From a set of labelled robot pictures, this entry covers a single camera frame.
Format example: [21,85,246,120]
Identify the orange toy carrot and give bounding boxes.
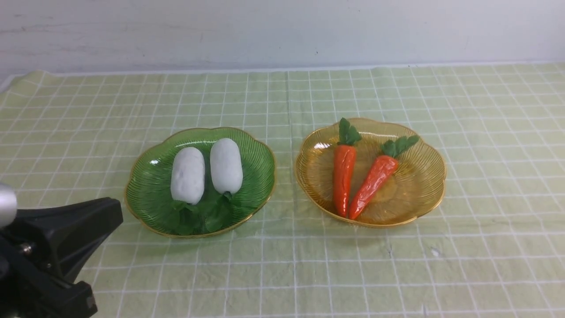
[332,117,362,219]
[348,135,420,220]

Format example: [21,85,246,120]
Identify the white toy radish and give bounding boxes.
[204,138,244,232]
[169,147,206,236]

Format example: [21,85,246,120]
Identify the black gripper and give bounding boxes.
[1,183,123,318]

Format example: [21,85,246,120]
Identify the green plastic plate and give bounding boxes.
[124,127,276,239]

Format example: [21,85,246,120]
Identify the green checked tablecloth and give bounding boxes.
[0,63,565,318]

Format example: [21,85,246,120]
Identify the amber plastic plate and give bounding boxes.
[294,117,447,228]

